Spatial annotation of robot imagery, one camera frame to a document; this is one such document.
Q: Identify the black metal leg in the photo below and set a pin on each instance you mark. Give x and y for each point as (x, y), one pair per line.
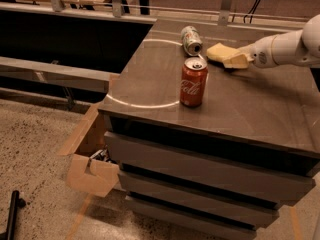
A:
(15, 203)

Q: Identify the grey drawer cabinet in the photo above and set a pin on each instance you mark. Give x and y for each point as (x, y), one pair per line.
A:
(267, 118)

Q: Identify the top grey drawer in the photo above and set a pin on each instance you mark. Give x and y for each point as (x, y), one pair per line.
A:
(207, 174)

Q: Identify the silver 7up can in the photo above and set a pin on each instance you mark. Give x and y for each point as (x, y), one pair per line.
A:
(191, 41)

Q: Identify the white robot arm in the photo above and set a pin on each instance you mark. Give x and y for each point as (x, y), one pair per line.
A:
(300, 48)

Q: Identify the middle grey drawer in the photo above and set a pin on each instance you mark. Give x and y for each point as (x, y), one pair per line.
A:
(185, 199)

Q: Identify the metal railing frame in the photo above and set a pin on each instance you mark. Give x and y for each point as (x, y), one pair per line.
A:
(282, 14)

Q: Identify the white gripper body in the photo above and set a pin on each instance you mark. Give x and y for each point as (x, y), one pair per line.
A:
(262, 55)

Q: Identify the grey drawer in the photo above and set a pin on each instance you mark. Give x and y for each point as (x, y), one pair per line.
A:
(185, 199)
(207, 174)
(185, 219)

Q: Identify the red coca-cola can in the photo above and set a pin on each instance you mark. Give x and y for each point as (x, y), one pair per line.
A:
(193, 81)

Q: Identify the open cardboard box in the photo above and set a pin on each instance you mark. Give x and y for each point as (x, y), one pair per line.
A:
(87, 173)

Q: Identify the yellow sponge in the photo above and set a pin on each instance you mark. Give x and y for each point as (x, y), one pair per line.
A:
(220, 52)

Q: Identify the bottom grey drawer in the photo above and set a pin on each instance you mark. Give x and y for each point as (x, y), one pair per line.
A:
(185, 219)

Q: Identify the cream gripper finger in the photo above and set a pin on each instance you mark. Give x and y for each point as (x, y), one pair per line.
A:
(247, 49)
(237, 61)

